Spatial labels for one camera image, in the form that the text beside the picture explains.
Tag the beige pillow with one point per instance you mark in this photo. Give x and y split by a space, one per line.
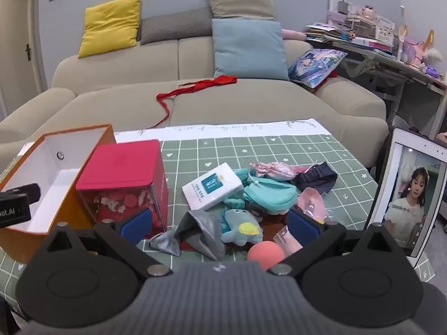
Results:
241 1

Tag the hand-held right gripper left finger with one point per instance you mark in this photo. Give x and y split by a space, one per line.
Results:
137 221

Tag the grey cloth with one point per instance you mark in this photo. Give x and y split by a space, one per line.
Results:
202 230

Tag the pile of books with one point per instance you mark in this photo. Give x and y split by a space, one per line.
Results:
324 32

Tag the pink plush bag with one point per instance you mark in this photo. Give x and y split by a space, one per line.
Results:
414 49

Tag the clear plastic bag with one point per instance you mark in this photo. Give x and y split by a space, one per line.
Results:
288 239

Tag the orange cardboard box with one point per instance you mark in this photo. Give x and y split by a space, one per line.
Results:
70 153

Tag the light blue pillow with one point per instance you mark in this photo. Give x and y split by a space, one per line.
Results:
249 49

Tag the printed blue pillow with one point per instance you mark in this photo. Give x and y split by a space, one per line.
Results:
316 66

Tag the white door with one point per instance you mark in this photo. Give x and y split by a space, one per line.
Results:
17 42

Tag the pink plush pillow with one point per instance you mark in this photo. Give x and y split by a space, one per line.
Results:
295 34

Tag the beige sofa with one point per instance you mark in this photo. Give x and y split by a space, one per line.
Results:
122 97

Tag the coral ball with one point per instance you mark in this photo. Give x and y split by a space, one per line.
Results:
265 255

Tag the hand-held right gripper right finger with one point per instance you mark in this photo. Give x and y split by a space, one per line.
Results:
302 226

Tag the red box with clear sides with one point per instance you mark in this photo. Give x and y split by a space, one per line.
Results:
122 164

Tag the blue plush toy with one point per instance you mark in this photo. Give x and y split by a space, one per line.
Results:
241 226

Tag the grey desk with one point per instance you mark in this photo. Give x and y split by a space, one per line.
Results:
384 57

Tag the grey knitted pillow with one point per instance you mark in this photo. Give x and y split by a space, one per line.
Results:
174 26

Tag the navy cloth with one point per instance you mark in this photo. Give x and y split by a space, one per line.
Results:
316 178

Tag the white desk organizer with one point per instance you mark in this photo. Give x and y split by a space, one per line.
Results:
366 21

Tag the white tablet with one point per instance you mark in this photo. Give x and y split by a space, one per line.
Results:
407 195

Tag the yellow pillow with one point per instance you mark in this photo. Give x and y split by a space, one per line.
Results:
110 24

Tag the red ribbon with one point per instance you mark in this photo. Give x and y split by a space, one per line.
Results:
206 84

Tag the white tissue pack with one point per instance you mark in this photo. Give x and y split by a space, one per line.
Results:
213 186

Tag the pink cloth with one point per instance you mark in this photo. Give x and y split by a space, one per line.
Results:
310 200

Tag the small red cloth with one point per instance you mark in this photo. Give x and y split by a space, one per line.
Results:
326 81

